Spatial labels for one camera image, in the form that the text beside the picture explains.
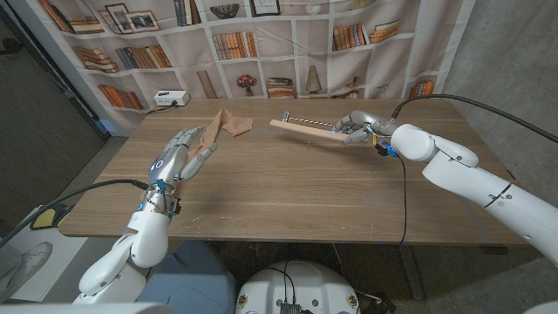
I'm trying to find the yellow and black floor pad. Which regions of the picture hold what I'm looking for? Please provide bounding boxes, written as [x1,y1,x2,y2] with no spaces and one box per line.
[29,203,73,231]

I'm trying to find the black torso cable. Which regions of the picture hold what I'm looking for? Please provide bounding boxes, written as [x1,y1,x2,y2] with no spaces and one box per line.
[261,260,297,304]

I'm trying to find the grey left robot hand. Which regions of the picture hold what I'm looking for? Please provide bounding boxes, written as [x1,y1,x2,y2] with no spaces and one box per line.
[146,126,218,198]

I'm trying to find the white power strip box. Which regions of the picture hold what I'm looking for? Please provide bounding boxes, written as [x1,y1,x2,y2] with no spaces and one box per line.
[153,90,191,107]

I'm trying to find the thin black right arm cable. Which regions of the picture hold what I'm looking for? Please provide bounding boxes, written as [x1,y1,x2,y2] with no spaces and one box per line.
[394,155,409,246]

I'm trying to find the white floor board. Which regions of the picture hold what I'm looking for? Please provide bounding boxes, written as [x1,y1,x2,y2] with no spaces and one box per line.
[0,204,88,302]

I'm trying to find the tan adhesive wrap strip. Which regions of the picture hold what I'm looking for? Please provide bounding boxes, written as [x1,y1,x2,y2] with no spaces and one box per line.
[187,107,254,162]

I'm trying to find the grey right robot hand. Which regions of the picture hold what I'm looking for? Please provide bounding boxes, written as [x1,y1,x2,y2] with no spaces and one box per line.
[335,110,400,145]

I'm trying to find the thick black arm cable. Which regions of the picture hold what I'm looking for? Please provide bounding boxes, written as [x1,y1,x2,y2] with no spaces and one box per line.
[0,178,152,249]
[391,93,558,144]

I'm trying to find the wooden hanger with metal hook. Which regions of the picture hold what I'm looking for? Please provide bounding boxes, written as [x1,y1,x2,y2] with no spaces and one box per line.
[269,111,350,145]

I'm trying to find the dark grey door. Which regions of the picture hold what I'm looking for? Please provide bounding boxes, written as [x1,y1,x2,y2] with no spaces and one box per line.
[0,8,110,223]

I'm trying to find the black door handle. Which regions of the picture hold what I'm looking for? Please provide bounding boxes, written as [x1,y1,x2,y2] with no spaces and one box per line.
[0,38,23,56]

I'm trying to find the grey metal table leg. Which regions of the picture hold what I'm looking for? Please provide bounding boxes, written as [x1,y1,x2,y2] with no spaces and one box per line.
[398,243,426,302]

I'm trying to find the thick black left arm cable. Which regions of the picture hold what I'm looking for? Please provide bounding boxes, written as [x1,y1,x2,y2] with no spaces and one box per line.
[0,178,152,249]

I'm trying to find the person's white shoe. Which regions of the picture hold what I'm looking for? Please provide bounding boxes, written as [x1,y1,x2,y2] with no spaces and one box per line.
[0,242,53,297]

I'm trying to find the black power strip cable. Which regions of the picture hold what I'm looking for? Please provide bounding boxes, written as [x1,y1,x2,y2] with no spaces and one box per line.
[146,100,179,115]

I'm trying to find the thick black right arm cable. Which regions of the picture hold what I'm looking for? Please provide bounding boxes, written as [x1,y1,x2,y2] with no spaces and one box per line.
[391,93,558,144]

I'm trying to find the printed bookshelf backdrop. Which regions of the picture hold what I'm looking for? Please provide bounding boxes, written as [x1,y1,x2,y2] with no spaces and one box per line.
[8,0,476,132]

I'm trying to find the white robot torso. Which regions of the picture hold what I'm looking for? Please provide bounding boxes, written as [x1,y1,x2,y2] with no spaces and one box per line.
[235,260,362,314]

